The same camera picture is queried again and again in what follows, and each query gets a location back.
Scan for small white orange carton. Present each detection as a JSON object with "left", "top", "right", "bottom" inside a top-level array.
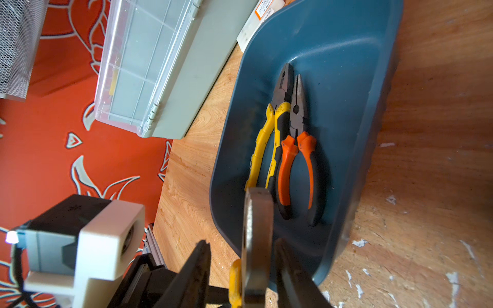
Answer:
[{"left": 236, "top": 0, "right": 286, "bottom": 53}]

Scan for teal plastic storage box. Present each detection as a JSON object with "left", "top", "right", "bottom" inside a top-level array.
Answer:
[{"left": 209, "top": 1, "right": 404, "bottom": 284}]

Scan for yellow black long pliers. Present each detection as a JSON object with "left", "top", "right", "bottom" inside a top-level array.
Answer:
[{"left": 245, "top": 63, "right": 295, "bottom": 195}]

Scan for translucent grey tool case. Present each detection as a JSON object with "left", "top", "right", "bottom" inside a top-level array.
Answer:
[{"left": 94, "top": 1, "right": 257, "bottom": 139}]

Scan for orange black pliers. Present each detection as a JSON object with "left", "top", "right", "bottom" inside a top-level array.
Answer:
[{"left": 275, "top": 74, "right": 324, "bottom": 227}]

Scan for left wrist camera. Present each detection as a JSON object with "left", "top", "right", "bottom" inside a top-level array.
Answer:
[{"left": 6, "top": 195, "right": 145, "bottom": 307}]

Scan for white mesh wall basket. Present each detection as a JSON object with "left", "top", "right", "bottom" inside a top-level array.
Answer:
[{"left": 0, "top": 0, "right": 49, "bottom": 101}]

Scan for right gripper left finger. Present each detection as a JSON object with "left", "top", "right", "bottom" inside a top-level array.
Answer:
[{"left": 159, "top": 240, "right": 211, "bottom": 307}]

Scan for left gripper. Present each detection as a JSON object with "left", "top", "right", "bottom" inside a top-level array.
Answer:
[{"left": 108, "top": 254, "right": 231, "bottom": 307}]

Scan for yellow black combination pliers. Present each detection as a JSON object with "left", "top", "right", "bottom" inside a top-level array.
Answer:
[{"left": 228, "top": 187, "right": 275, "bottom": 308}]

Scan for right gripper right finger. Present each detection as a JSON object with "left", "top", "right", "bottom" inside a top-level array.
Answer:
[{"left": 274, "top": 239, "right": 333, "bottom": 308}]

